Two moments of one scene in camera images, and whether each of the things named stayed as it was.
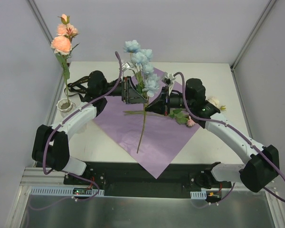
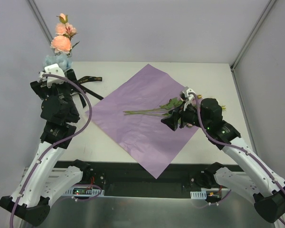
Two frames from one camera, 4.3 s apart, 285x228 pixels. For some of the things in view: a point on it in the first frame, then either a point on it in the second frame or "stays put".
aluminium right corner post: (248, 42) stays put
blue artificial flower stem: (146, 83) to (64, 62)
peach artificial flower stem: (62, 44) stays put
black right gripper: (166, 99) to (178, 118)
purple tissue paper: (153, 133) stays put
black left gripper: (126, 90) to (38, 86)
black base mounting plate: (120, 179) stays put
